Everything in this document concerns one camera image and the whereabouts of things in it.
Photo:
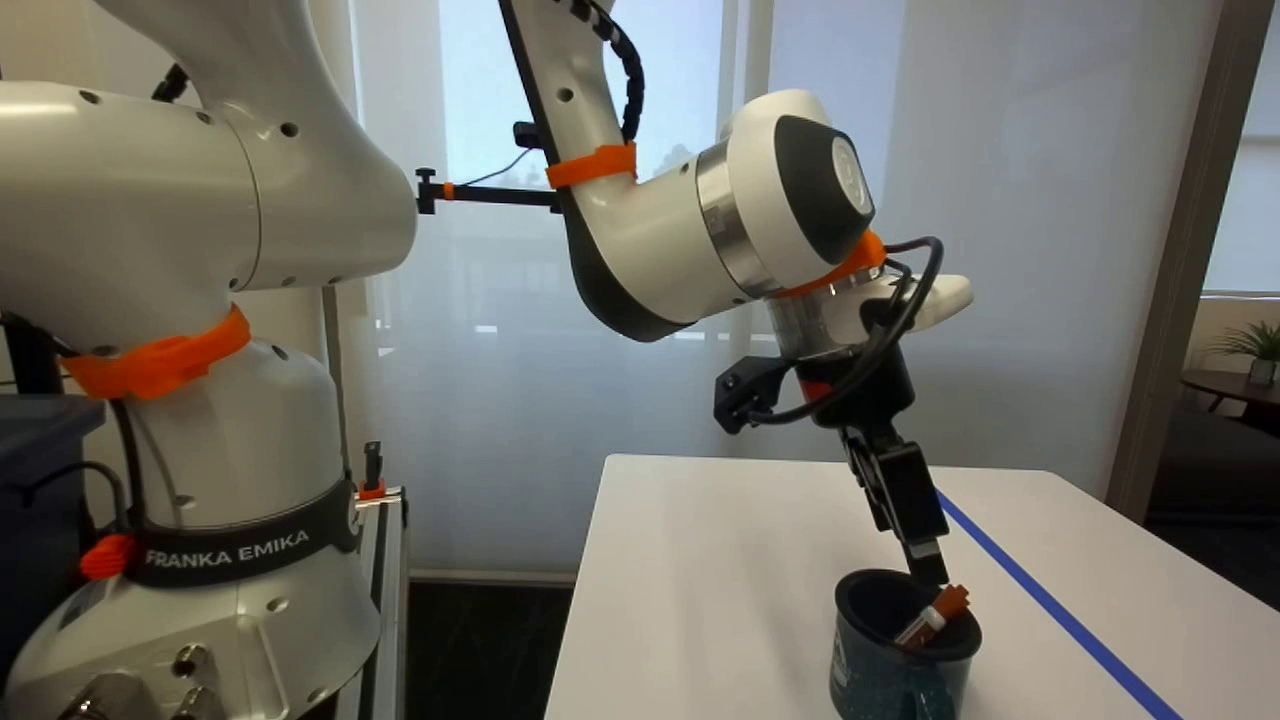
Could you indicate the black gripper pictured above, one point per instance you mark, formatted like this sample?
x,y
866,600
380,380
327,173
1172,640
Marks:
x,y
874,389

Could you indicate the red marker with white label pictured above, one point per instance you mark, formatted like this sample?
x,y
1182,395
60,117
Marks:
x,y
932,618

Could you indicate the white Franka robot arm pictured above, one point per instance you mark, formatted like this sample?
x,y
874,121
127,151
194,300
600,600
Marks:
x,y
163,202

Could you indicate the dark teal enamel mug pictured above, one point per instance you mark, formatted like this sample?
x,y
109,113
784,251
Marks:
x,y
882,672

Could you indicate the long blue tape strip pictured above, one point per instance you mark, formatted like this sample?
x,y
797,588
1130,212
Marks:
x,y
1053,604

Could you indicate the dark round side table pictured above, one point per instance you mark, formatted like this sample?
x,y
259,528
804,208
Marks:
x,y
1233,389

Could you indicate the green potted plant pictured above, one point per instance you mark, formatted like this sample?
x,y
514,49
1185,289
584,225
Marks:
x,y
1260,347

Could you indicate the small orange base clip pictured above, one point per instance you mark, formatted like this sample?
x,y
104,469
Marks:
x,y
104,559

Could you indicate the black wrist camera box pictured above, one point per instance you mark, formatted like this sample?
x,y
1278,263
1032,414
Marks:
x,y
747,395

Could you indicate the wooden wall pillar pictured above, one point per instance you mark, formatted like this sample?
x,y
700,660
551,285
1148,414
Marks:
x,y
1185,266

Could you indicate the black camera mount rod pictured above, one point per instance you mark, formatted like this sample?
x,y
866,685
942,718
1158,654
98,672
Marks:
x,y
484,194

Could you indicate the aluminium profile post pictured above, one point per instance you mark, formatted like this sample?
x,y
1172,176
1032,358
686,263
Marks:
x,y
380,600

